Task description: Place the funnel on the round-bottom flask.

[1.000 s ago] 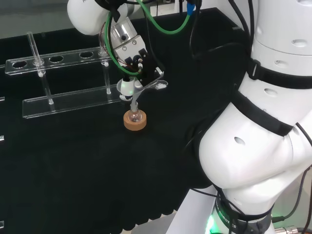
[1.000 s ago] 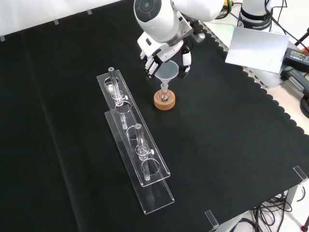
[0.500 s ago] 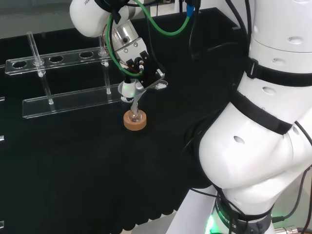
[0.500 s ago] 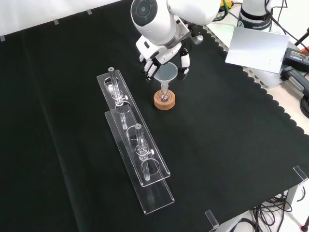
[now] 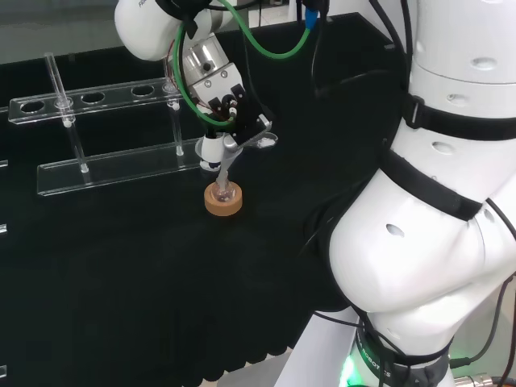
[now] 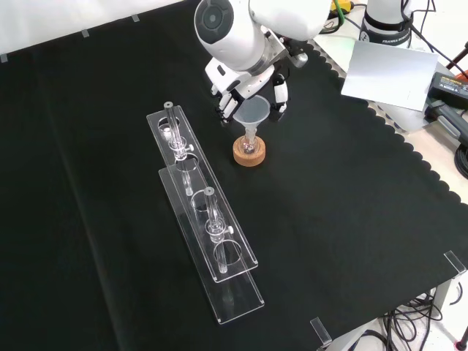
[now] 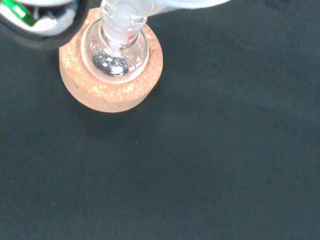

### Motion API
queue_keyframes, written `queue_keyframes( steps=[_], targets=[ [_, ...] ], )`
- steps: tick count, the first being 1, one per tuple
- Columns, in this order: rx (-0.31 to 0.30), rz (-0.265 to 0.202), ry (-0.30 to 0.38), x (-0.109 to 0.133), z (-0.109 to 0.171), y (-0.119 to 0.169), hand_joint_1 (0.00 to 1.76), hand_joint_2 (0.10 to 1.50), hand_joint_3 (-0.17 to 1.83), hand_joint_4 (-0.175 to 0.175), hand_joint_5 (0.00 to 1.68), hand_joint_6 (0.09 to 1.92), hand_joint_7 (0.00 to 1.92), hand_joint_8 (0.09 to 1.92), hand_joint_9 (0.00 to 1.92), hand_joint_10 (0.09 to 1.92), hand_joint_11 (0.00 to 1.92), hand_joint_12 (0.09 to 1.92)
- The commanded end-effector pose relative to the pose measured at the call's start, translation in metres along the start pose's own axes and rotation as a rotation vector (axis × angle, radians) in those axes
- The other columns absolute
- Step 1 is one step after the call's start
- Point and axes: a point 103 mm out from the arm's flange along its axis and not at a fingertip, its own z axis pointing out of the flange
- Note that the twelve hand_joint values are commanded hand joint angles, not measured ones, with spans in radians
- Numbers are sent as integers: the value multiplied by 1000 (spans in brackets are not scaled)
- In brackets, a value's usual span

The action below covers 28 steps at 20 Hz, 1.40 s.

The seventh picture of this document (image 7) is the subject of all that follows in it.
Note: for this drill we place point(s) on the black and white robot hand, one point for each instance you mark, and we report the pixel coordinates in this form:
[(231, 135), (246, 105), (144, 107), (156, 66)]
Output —
[(37, 20)]

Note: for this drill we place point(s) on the small glass round-bottom flask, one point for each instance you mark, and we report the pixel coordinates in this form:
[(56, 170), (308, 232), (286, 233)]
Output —
[(115, 65)]

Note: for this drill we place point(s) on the black cloth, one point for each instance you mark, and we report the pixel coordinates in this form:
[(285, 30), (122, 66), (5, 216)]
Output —
[(200, 150)]

